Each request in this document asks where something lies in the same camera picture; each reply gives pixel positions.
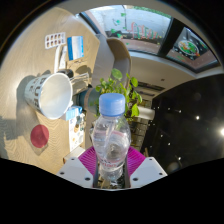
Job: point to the printed menu sheet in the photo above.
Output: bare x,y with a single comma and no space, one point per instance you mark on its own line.
76,133

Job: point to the small light blue carton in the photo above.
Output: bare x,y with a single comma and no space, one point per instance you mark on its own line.
72,112

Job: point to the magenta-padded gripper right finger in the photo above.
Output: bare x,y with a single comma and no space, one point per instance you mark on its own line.
136,163

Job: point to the clear blue-capped water bottle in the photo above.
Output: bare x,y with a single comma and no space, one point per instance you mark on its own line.
111,140

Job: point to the white printed mug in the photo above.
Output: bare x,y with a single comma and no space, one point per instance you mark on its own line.
53,95

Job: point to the blister pill pack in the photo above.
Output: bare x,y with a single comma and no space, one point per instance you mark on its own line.
55,40

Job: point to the green potted plant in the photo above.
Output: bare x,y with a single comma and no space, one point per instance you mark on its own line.
113,83

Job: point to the flat round red coaster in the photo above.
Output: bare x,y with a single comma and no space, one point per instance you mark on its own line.
39,136

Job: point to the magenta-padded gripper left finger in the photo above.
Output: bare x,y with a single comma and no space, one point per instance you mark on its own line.
85,163

